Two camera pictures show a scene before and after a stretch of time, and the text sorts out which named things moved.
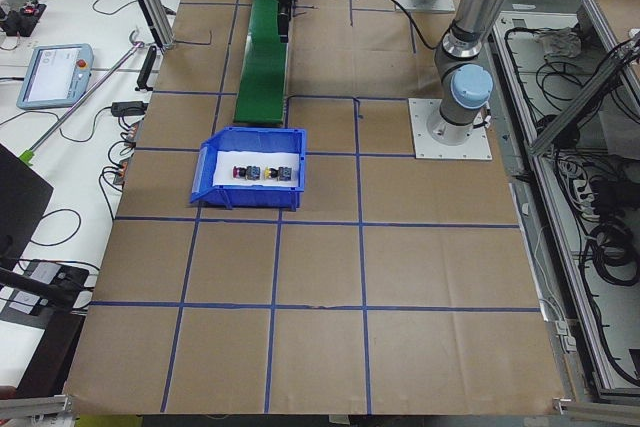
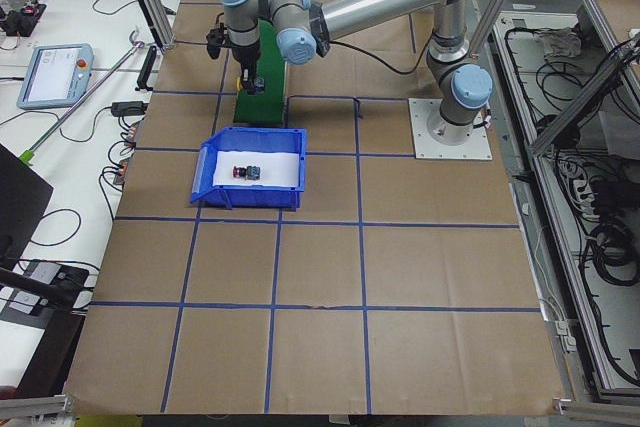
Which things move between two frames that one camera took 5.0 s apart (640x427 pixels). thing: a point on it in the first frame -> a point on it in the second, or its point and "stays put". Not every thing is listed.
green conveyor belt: x=260 y=97 stays put
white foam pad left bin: x=227 y=160 stays put
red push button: x=248 y=173 stays put
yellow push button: x=281 y=174 -> x=253 y=86
